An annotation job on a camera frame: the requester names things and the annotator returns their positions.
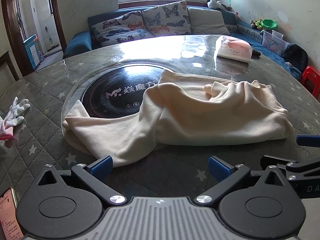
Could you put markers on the right butterfly cushion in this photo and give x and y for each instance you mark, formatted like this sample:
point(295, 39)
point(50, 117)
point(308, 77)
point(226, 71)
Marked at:
point(168, 19)

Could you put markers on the clear plastic storage box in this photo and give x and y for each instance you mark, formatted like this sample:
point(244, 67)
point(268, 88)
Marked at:
point(274, 44)

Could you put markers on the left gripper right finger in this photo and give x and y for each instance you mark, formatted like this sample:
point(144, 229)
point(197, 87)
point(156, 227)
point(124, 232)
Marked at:
point(228, 177)

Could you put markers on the pink white tissue pack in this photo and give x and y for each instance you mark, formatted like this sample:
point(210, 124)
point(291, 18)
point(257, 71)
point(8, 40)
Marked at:
point(233, 48)

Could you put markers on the red plastic stool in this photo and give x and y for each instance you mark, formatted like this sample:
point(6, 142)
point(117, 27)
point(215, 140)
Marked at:
point(311, 80)

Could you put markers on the black backpack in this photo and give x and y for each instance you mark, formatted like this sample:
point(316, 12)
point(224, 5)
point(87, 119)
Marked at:
point(297, 56)

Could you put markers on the panda plush toy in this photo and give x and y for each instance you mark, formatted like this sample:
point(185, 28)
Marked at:
point(215, 5)

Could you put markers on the smartphone with red case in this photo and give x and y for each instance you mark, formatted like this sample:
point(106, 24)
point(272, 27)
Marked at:
point(9, 223)

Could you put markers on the butterfly cushion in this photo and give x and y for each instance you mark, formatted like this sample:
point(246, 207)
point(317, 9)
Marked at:
point(124, 28)
point(168, 19)

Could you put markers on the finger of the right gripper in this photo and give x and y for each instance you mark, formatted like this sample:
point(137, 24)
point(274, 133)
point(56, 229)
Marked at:
point(308, 140)
point(281, 163)

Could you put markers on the beige cushion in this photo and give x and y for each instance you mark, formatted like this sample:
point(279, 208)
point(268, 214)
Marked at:
point(207, 22)

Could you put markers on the green plastic bowl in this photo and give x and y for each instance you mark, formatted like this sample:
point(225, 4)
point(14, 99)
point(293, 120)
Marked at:
point(268, 24)

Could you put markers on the black induction cooktop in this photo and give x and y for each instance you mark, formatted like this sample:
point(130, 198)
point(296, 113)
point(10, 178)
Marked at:
point(119, 93)

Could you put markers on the blue sofa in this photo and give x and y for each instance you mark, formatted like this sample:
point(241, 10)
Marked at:
point(252, 33)

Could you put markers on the cream sweater garment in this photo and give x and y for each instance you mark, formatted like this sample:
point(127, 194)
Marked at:
point(184, 109)

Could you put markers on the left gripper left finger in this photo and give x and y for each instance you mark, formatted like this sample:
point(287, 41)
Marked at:
point(92, 176)

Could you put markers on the dark wooden chair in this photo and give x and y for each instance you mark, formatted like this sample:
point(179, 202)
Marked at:
point(5, 59)

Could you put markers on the blue toy cabinet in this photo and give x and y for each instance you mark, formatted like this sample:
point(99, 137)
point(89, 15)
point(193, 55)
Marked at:
point(34, 51)

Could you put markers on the white pink glove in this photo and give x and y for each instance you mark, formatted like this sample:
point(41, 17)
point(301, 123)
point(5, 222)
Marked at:
point(13, 118)

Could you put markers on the left butterfly cushion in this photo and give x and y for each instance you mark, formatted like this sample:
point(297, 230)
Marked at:
point(124, 28)

